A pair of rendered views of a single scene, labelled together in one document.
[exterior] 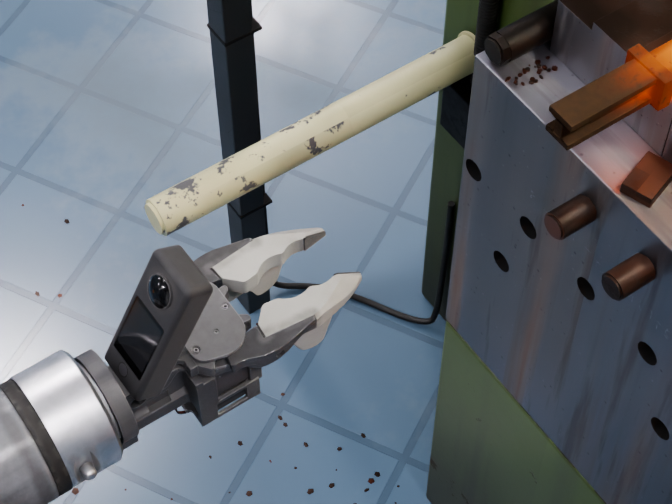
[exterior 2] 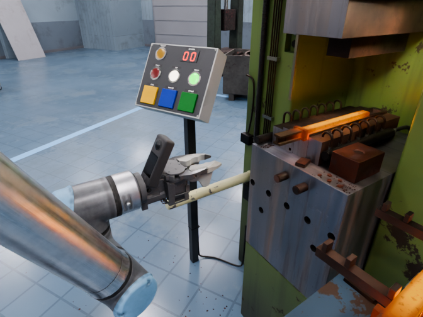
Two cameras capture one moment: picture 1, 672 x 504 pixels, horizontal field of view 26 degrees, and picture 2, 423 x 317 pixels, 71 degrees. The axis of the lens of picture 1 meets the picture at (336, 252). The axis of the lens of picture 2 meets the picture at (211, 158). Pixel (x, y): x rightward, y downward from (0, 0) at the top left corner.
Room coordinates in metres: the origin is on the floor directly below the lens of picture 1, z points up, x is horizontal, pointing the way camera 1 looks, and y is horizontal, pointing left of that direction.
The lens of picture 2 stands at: (-0.03, -0.02, 1.34)
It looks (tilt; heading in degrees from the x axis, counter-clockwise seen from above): 27 degrees down; 2
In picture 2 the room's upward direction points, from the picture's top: straight up
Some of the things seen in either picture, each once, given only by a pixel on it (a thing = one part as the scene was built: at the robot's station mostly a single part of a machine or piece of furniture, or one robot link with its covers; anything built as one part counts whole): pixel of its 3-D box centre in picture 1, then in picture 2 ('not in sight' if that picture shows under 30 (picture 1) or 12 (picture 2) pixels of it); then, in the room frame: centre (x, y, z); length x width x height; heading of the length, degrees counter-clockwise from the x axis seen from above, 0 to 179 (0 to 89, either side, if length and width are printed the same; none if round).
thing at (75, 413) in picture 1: (73, 418); (126, 192); (0.50, 0.19, 0.98); 0.10 x 0.05 x 0.09; 35
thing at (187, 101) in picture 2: not in sight; (187, 102); (1.09, 0.11, 1.01); 0.07 x 0.05 x 0.07; 60
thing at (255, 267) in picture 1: (268, 269); (194, 165); (0.63, 0.05, 0.97); 0.09 x 0.03 x 0.06; 135
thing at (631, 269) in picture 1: (628, 276); (299, 188); (0.70, -0.25, 0.87); 0.04 x 0.03 x 0.03; 125
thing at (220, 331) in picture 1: (171, 365); (161, 183); (0.55, 0.12, 0.97); 0.12 x 0.08 x 0.09; 125
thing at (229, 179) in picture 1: (320, 131); (211, 189); (1.07, 0.02, 0.62); 0.44 x 0.05 x 0.05; 125
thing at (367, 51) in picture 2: not in sight; (369, 43); (0.96, -0.47, 1.24); 0.30 x 0.07 x 0.06; 125
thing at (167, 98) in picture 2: not in sight; (168, 98); (1.14, 0.20, 1.01); 0.07 x 0.05 x 0.07; 60
